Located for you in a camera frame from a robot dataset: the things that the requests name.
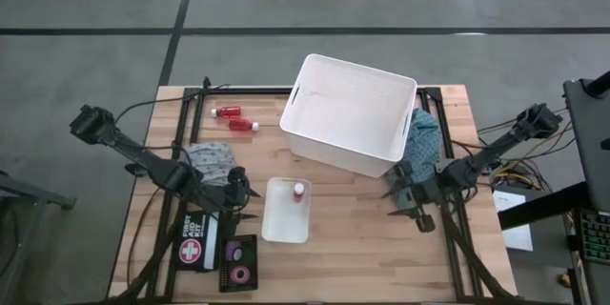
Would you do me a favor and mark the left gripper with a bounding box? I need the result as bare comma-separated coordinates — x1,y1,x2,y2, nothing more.
203,165,262,224

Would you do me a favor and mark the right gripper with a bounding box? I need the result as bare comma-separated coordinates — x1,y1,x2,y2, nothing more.
379,160,448,234

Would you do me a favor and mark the small white plastic bin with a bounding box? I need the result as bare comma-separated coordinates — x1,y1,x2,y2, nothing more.
260,176,313,244

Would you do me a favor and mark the grey patterned cloth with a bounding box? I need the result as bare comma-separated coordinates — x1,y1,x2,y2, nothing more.
183,141,238,187

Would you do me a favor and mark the purple bandage roll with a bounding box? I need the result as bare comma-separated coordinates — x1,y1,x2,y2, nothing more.
224,240,243,262

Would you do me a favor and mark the teal patterned cloth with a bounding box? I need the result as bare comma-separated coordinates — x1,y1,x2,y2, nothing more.
384,107,443,209

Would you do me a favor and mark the large white perforated basket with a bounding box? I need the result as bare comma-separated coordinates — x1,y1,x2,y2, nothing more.
279,52,418,178

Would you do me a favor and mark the small black mesh basket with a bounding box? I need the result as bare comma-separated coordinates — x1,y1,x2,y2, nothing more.
218,234,259,294

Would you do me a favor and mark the black first aid kit pouch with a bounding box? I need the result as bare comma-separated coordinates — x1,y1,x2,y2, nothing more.
171,209,225,273

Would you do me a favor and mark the white paper sheet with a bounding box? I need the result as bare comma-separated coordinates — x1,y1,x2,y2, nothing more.
493,189,535,253

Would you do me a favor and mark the black desk beam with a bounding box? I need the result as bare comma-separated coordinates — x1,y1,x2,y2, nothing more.
498,181,592,231

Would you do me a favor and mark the backlit computer keyboard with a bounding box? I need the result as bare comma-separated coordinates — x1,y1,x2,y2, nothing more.
578,207,610,267

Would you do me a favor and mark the grey metal table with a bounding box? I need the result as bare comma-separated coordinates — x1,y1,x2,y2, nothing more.
0,170,77,305

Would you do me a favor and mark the yellow and black cable bundle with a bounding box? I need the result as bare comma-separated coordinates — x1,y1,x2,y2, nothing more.
476,109,578,192

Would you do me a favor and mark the brown cable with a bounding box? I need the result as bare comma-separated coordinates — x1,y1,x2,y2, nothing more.
126,185,162,287

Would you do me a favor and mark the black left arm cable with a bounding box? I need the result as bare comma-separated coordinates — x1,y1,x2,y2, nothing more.
112,75,231,125

